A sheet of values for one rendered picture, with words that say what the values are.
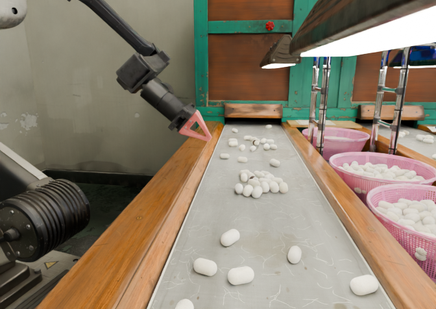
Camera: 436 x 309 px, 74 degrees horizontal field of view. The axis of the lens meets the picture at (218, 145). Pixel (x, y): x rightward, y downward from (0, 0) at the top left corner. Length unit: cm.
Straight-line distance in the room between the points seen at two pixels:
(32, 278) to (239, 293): 66
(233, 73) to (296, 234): 114
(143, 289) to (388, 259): 34
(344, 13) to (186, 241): 42
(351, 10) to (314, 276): 37
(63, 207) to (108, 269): 24
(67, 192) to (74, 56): 228
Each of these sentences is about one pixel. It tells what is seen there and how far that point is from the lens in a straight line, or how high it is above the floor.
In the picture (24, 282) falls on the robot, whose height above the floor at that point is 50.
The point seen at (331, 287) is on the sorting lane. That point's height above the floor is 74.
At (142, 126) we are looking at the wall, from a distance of 263.
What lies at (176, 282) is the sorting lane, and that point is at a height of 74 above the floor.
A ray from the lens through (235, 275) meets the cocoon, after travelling 42.
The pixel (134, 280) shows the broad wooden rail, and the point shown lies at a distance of 42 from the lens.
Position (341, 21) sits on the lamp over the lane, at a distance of 20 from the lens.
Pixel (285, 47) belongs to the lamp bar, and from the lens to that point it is 79.
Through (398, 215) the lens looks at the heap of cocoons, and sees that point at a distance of 72.
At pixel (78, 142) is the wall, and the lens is 298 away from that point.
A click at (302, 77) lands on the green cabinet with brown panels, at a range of 158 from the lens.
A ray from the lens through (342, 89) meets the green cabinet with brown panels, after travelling 163.
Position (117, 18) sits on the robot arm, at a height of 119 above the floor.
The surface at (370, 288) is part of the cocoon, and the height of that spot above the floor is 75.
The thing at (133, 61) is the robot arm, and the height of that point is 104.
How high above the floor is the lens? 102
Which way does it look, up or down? 14 degrees down
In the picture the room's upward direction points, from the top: straight up
